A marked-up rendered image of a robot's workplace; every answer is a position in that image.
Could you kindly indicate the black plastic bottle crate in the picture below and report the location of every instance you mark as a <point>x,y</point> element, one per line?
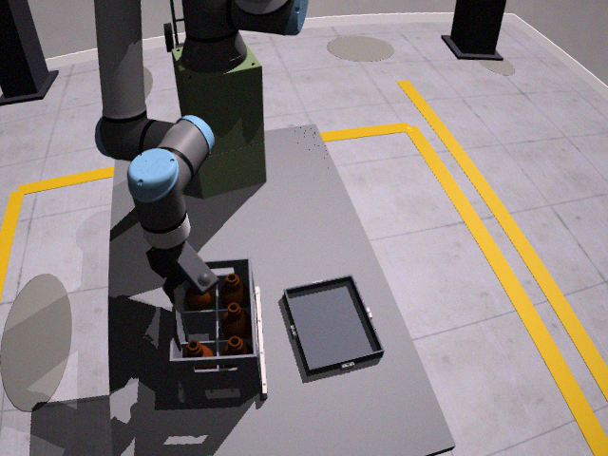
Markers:
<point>204,327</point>

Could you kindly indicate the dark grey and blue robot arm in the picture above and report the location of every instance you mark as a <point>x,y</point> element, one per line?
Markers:
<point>124,132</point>

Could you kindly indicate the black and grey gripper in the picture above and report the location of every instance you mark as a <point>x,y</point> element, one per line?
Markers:
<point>162,265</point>

